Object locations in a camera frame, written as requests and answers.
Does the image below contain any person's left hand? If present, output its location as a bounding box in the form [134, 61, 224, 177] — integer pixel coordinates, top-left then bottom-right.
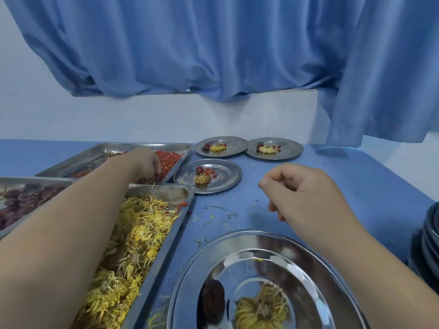
[127, 147, 162, 184]

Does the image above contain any person's right hand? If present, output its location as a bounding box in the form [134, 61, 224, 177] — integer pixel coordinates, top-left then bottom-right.
[257, 164, 357, 247]

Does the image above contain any round steel plate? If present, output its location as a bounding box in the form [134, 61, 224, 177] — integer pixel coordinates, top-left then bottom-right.
[173, 159, 243, 195]
[166, 230, 368, 329]
[245, 137, 305, 161]
[194, 136, 249, 158]

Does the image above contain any pile of yellow chrysanthemums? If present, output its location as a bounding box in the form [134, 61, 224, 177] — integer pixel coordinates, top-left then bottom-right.
[74, 194, 182, 329]

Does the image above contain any stack of steel plates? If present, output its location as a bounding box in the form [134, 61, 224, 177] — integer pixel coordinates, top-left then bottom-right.
[406, 201, 439, 288]

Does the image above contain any person's right forearm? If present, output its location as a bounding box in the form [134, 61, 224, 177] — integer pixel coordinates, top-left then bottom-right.
[308, 219, 439, 329]

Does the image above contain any person's left forearm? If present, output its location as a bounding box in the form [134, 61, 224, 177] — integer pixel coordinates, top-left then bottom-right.
[0, 160, 145, 329]

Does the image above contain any rectangular steel tray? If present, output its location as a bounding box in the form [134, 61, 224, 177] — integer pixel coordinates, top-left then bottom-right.
[0, 177, 75, 240]
[34, 143, 193, 186]
[72, 184, 195, 329]

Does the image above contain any blue tablecloth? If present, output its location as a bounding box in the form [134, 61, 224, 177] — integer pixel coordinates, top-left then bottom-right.
[0, 139, 436, 329]

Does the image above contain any wide blue curtain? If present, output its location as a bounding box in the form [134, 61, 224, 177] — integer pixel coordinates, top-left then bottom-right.
[0, 0, 361, 102]

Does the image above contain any narrow blue curtain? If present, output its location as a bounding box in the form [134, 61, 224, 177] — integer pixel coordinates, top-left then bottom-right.
[317, 0, 439, 148]

